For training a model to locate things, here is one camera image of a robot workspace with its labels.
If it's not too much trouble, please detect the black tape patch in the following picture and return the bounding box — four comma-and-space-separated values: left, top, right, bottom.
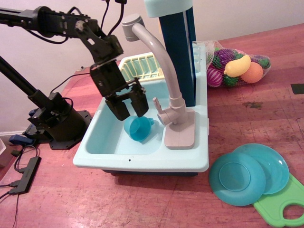
291, 84, 304, 95

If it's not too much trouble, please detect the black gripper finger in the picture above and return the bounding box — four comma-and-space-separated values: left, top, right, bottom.
105, 98, 130, 121
129, 91, 149, 117

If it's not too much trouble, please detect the green plastic cutting board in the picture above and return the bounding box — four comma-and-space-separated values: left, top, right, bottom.
253, 174, 304, 228

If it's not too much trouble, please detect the yellow toy banana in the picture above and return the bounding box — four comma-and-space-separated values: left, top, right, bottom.
224, 55, 251, 77

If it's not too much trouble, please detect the teal plate front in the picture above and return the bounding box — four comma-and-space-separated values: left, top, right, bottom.
209, 153, 266, 206

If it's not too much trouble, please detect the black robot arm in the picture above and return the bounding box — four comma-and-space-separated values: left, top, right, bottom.
0, 6, 149, 150

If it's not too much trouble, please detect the purple striped toy fruit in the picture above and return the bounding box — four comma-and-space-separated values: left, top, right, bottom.
207, 68, 223, 87

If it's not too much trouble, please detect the grey toy faucet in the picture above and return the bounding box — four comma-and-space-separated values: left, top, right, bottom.
122, 13, 195, 150

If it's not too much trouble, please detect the teal plate back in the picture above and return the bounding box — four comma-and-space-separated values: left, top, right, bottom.
233, 143, 289, 195

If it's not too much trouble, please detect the black usb hub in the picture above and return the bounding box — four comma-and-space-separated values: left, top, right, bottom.
8, 156, 41, 195

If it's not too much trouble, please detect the yellow toy dish rack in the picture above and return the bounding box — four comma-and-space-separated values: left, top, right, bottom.
119, 52, 164, 82

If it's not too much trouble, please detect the black hanging cable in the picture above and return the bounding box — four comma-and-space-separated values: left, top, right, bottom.
99, 0, 126, 36

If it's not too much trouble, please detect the blue clamp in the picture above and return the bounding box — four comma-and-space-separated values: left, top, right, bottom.
9, 134, 35, 146

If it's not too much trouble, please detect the orange toy fruit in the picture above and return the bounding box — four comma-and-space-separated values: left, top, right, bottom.
241, 62, 263, 84

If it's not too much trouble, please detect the dark blue water tank tower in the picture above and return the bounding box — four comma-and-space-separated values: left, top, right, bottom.
144, 0, 196, 107

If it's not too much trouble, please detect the teal plate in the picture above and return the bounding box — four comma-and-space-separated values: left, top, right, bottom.
233, 143, 289, 195
209, 153, 266, 206

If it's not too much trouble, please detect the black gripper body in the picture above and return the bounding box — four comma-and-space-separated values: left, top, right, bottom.
90, 61, 145, 100

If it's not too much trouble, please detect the light blue toy sink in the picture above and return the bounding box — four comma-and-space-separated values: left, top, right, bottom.
73, 42, 209, 173

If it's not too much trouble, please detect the mesh bag of toy fruit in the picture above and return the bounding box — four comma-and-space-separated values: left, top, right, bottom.
192, 40, 271, 88

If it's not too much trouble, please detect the teal plastic toy cup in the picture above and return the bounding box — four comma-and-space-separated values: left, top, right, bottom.
123, 116, 157, 143

